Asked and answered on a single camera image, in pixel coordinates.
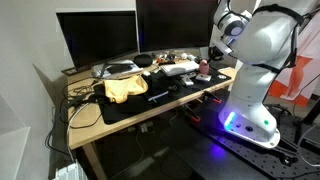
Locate large black computer monitor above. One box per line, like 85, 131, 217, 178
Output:
135, 0, 220, 53

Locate black cable bundle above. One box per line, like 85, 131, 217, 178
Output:
59, 77, 105, 130

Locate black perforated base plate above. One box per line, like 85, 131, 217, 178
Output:
159, 96, 320, 180

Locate white AirTag paper sleeve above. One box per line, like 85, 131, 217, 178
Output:
194, 73, 213, 83

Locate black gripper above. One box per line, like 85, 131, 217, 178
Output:
207, 45, 227, 63

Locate black oval case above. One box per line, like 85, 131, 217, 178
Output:
133, 53, 154, 68

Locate black power strip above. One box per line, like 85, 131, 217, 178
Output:
60, 65, 82, 77

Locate navy blue booklet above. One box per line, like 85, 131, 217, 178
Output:
143, 75, 169, 96

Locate black notebook white pages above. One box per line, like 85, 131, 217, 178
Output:
143, 74, 171, 103

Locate orange black clamp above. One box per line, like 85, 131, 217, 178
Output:
180, 104, 203, 123
202, 89, 223, 105

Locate white ribbed radiator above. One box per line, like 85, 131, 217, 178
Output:
52, 159, 90, 180

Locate black desk mat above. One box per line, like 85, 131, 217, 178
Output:
92, 67, 233, 126

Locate white cable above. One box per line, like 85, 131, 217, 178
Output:
65, 101, 92, 164

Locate white orange poster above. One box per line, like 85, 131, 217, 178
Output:
267, 9, 320, 108

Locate yellow cloth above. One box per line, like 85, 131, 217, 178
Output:
102, 74, 150, 105

